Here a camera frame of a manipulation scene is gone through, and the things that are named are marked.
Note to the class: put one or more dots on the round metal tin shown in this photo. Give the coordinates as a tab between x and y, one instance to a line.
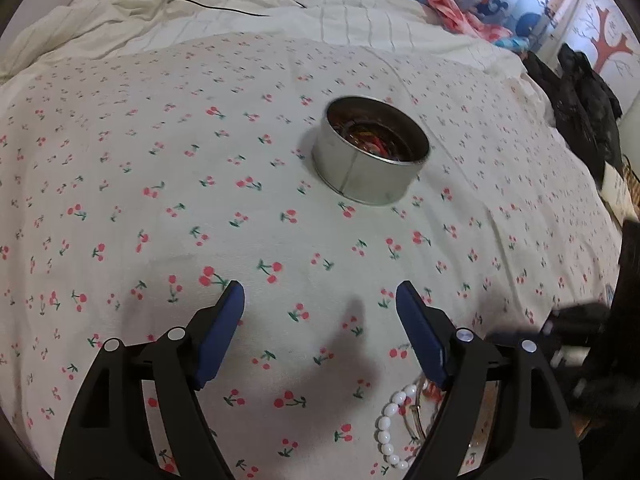
360	180

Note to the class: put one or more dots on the pink tree wall sticker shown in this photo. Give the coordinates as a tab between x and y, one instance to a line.
607	42

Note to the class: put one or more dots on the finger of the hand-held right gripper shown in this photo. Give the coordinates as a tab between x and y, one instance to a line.
575	320

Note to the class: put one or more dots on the white paper card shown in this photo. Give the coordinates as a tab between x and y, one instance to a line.
617	190

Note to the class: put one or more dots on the cherry print bed sheet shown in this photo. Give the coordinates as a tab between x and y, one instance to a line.
200	210

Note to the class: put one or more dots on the white striped quilt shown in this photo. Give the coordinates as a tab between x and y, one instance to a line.
150	5

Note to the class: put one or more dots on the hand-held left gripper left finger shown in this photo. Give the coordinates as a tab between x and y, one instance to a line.
220	340

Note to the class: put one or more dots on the thin gold bangle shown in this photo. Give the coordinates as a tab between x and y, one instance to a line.
415	417

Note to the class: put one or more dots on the pink cloth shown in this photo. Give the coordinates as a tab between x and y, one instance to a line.
452	10

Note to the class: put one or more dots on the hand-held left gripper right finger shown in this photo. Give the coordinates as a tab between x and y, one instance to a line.
420	335

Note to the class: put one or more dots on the black jacket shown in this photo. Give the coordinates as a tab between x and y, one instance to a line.
582	100

